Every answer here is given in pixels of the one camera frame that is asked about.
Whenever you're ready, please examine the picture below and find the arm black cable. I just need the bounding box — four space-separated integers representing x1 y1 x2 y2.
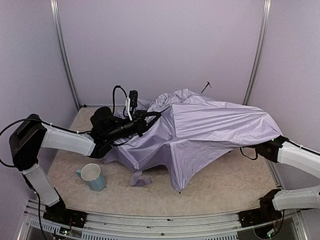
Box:
111 84 130 118
239 146 260 161

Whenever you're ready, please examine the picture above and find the right aluminium corner post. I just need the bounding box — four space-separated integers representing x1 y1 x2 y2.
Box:
242 0 272 106

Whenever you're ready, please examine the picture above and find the aluminium corner post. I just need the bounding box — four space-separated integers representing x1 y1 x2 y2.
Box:
50 0 81 111
242 0 272 106

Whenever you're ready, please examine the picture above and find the light blue plastic pitcher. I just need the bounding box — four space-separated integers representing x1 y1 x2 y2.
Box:
76 163 106 192

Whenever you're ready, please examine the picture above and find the left aluminium corner post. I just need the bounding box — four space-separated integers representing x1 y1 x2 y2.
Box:
50 0 81 111

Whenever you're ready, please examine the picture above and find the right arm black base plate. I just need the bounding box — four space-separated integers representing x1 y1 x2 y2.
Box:
238 208 283 228

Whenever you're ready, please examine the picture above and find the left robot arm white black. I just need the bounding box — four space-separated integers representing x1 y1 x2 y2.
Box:
1 106 162 216

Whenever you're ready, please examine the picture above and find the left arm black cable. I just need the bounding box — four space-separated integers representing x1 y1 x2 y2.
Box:
111 84 130 118

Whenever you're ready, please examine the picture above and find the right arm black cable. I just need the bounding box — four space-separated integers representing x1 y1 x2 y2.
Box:
239 146 260 161

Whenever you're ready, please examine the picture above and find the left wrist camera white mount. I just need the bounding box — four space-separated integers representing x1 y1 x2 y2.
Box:
123 90 138 121

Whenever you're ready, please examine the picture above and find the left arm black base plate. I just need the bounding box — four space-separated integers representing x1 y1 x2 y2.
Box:
43 208 88 229

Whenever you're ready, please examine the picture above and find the aluminium front rail frame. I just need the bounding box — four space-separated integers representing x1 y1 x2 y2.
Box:
17 197 308 240

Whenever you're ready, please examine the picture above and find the lilac folding umbrella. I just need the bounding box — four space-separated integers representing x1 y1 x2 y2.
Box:
102 88 282 192

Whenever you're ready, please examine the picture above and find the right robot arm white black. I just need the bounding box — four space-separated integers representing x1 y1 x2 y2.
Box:
254 136 320 222

